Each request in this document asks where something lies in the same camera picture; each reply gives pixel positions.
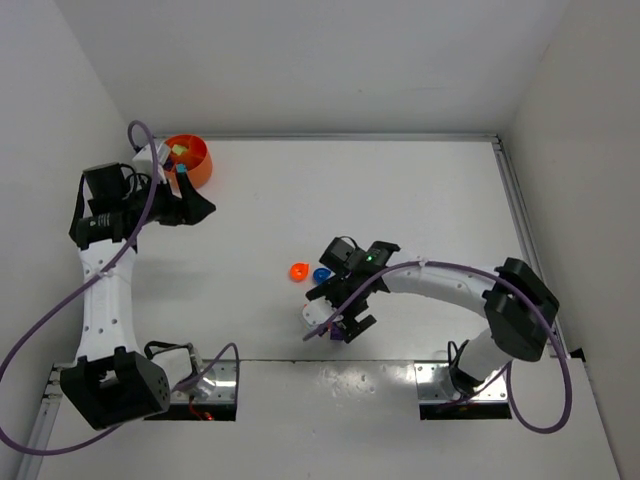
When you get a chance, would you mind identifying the purple 2x4 lego brick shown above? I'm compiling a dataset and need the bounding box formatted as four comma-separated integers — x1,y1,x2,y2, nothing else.
329,323,344,342

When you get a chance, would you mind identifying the blue rounded lego piece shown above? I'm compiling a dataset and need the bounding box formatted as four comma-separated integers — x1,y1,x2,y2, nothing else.
312,267,332,284

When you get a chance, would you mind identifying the orange round lego piece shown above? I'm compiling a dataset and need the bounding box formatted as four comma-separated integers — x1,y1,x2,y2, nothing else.
289,262,310,282

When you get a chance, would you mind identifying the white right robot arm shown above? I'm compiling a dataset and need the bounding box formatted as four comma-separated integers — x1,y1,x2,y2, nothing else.
302,237,559,397

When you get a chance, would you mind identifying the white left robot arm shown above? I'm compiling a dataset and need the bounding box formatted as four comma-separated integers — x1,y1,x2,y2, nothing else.
61,163,215,430

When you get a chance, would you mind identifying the orange divided round container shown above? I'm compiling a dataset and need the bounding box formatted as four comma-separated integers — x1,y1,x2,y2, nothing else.
164,134,213,189

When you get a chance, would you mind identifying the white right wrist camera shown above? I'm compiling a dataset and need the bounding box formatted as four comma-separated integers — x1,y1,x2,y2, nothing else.
302,298,336,336

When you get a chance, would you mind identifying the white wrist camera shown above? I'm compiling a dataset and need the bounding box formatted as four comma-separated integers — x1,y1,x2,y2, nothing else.
132,142,170,183
302,298,336,336

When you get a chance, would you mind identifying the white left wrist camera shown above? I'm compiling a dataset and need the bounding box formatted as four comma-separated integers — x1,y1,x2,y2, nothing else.
132,142,170,183

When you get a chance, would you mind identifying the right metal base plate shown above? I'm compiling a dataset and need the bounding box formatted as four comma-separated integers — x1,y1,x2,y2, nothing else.
414,362,508,405

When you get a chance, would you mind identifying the metal base plate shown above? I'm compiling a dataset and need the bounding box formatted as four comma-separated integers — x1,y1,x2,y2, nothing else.
171,360,239,405
414,362,508,405

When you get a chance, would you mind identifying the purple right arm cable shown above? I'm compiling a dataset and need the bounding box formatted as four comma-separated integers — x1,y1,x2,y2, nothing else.
302,260,574,434

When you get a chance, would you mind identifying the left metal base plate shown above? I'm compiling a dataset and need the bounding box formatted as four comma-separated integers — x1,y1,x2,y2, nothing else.
171,360,239,405

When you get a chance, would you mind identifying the aluminium table frame rail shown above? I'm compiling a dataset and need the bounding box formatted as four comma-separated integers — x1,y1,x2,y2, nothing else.
492,133,569,359

